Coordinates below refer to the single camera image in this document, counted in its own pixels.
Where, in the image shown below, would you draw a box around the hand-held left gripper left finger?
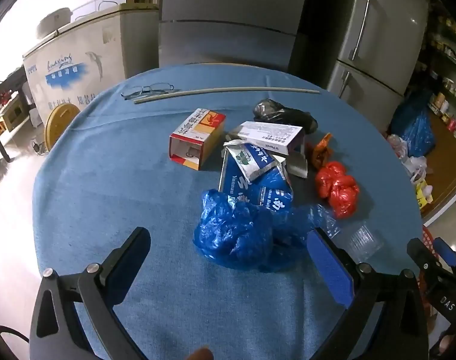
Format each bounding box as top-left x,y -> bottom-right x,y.
29,227 -> 151,360

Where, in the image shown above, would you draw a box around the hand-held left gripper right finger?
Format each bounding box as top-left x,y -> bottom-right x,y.
306,227 -> 429,360

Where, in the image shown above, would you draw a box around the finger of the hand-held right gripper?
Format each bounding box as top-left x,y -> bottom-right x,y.
434,237 -> 456,274
407,237 -> 440,282

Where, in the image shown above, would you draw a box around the red plastic basket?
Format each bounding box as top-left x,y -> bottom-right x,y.
418,226 -> 444,308

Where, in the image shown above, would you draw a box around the clear plastic cup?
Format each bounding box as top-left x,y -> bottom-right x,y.
340,222 -> 385,263

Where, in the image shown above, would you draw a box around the red plastic bag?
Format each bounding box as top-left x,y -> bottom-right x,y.
315,161 -> 361,219

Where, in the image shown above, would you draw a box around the blue carton box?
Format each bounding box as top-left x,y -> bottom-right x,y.
217,140 -> 308,211

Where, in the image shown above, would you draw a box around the blue plastic bag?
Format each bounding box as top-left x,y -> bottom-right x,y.
193,188 -> 339,273

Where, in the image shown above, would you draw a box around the orange packet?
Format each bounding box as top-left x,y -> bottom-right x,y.
311,133 -> 334,169

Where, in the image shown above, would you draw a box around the white green packet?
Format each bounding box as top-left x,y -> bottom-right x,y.
223,139 -> 285,183

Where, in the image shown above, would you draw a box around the red yellow cardboard box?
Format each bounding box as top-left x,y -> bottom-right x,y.
169,108 -> 227,171

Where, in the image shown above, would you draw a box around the white purple medicine box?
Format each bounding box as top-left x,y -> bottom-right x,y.
228,121 -> 304,154

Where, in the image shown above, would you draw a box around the black plastic bag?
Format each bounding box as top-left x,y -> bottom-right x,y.
253,98 -> 319,134

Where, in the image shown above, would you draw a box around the person's right hand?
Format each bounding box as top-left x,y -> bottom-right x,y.
428,326 -> 456,359

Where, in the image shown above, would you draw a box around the person's left hand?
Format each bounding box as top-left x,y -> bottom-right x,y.
183,347 -> 214,360

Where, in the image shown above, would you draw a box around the blue tablecloth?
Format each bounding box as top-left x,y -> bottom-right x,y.
32,64 -> 424,360

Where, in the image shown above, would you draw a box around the yellow paper bag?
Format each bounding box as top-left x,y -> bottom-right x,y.
415,180 -> 435,211

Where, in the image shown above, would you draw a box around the white plastic bag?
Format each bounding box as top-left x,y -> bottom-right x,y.
403,155 -> 428,181

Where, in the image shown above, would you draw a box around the wooden shelf cabinet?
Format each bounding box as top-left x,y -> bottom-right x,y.
419,7 -> 456,218

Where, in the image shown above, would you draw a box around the large blue plastic sack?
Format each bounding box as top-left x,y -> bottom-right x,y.
391,90 -> 437,158

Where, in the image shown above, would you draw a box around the round wooden board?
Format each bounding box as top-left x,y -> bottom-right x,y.
44,104 -> 81,151

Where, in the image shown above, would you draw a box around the eyeglasses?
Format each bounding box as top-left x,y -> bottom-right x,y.
121,82 -> 175,100

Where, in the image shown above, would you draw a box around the long white stick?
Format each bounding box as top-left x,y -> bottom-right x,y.
133,88 -> 321,104

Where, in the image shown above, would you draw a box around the dark wooden table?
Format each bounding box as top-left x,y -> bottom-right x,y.
0,65 -> 29,175

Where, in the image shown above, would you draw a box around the white chest freezer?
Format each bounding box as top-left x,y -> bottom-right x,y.
22,2 -> 161,121

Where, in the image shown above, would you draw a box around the silver two-door refrigerator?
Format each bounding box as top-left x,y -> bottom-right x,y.
327,0 -> 430,132

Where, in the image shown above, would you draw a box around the white pot lid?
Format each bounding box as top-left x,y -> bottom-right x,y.
36,7 -> 75,35

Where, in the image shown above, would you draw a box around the black cable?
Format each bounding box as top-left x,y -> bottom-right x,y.
0,324 -> 30,345

